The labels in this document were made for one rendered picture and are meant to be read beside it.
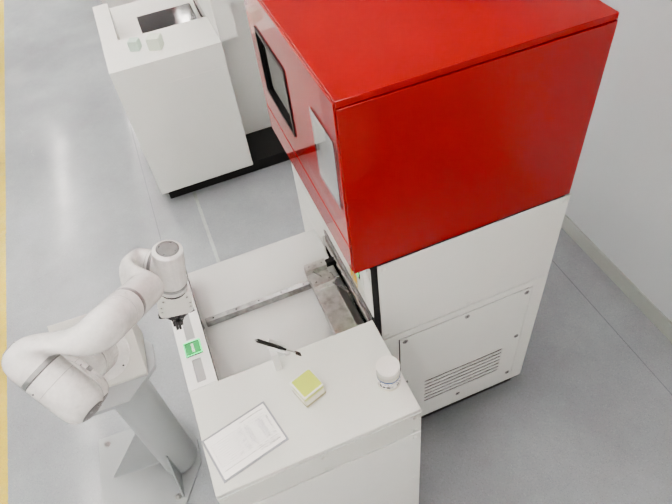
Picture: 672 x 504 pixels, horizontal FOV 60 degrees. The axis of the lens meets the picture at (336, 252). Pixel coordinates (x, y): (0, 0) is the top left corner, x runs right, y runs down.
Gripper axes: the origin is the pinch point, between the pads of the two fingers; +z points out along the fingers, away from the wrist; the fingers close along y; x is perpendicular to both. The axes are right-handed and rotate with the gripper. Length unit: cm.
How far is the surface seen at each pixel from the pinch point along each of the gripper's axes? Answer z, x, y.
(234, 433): 13.3, 34.5, -8.4
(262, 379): 11.0, 20.9, -20.8
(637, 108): -27, -36, -206
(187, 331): 15.6, -7.8, -3.3
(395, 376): -4, 41, -54
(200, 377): 15.6, 11.3, -3.5
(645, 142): -16, -27, -208
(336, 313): 13, 2, -53
